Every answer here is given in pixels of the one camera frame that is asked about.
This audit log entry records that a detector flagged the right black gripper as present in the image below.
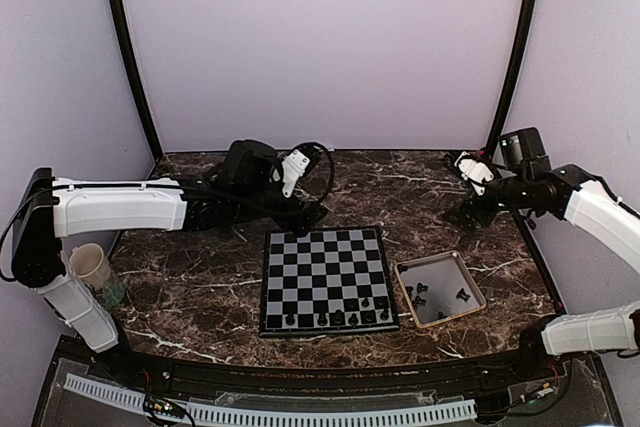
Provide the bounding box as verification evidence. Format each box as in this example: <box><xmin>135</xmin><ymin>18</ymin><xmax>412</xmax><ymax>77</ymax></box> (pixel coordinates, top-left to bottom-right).
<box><xmin>443</xmin><ymin>166</ymin><xmax>530</xmax><ymax>236</ymax></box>

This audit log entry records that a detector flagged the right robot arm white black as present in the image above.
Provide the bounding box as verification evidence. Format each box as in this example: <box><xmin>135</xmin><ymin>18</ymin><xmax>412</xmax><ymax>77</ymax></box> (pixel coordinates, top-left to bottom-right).
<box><xmin>444</xmin><ymin>127</ymin><xmax>639</xmax><ymax>381</ymax></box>

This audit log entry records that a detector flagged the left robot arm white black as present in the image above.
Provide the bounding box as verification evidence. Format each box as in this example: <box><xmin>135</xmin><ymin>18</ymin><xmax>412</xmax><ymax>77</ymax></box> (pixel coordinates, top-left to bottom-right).
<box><xmin>1</xmin><ymin>140</ymin><xmax>331</xmax><ymax>383</ymax></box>

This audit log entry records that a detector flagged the black grey chess board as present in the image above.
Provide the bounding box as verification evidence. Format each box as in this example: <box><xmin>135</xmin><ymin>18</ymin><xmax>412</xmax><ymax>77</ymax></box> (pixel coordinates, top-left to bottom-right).
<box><xmin>259</xmin><ymin>226</ymin><xmax>400</xmax><ymax>338</ymax></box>

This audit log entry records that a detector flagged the small green circuit board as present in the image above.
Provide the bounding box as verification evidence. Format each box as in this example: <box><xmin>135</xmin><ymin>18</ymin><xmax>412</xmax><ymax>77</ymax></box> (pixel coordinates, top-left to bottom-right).
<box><xmin>142</xmin><ymin>395</ymin><xmax>185</xmax><ymax>418</ymax></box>

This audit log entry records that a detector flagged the wooden tray with dark base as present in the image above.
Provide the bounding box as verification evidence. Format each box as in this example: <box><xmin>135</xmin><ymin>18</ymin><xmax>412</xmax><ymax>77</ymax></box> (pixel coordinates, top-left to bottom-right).
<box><xmin>394</xmin><ymin>251</ymin><xmax>487</xmax><ymax>329</ymax></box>

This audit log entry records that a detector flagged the beige paper cup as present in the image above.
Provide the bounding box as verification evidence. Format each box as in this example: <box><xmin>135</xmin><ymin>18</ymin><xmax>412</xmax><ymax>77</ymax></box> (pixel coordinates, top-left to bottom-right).
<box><xmin>70</xmin><ymin>243</ymin><xmax>125</xmax><ymax>308</ymax></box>

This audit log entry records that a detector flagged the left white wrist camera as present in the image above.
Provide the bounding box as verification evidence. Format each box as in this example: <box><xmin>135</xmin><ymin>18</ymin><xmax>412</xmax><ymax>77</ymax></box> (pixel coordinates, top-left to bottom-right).
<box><xmin>280</xmin><ymin>143</ymin><xmax>322</xmax><ymax>198</ymax></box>

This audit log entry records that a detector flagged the black front rail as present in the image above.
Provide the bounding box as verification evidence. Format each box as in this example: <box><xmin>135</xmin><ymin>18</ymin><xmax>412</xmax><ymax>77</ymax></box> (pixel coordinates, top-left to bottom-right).
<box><xmin>132</xmin><ymin>352</ymin><xmax>521</xmax><ymax>395</ymax></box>

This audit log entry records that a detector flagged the white slotted cable duct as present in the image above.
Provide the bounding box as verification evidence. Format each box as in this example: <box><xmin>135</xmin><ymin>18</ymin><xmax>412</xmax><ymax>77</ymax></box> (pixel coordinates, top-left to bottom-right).
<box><xmin>63</xmin><ymin>373</ymin><xmax>477</xmax><ymax>426</ymax></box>

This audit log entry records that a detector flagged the left black frame post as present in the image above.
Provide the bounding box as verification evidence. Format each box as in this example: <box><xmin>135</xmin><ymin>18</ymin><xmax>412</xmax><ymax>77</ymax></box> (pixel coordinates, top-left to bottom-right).
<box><xmin>108</xmin><ymin>0</ymin><xmax>164</xmax><ymax>162</ymax></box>

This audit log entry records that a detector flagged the black frame post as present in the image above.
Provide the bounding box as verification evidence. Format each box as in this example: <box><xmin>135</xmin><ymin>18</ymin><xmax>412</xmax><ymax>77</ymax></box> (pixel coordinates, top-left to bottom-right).
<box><xmin>484</xmin><ymin>0</ymin><xmax>536</xmax><ymax>157</ymax></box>
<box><xmin>108</xmin><ymin>0</ymin><xmax>164</xmax><ymax>162</ymax></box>

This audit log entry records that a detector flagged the right black frame post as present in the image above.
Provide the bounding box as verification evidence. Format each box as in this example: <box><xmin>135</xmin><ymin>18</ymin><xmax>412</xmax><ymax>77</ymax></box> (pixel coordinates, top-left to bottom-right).
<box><xmin>484</xmin><ymin>0</ymin><xmax>536</xmax><ymax>157</ymax></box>

